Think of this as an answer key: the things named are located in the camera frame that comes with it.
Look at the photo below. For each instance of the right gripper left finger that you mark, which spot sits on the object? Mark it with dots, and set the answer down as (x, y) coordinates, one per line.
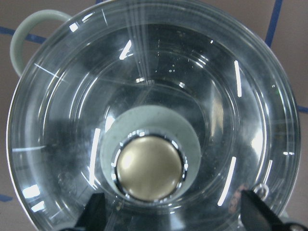
(93, 217)

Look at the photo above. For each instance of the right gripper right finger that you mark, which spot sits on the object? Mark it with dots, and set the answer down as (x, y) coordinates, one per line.
(256, 215)

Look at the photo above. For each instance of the glass pot lid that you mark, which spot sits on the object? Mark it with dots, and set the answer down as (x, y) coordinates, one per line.
(169, 107)

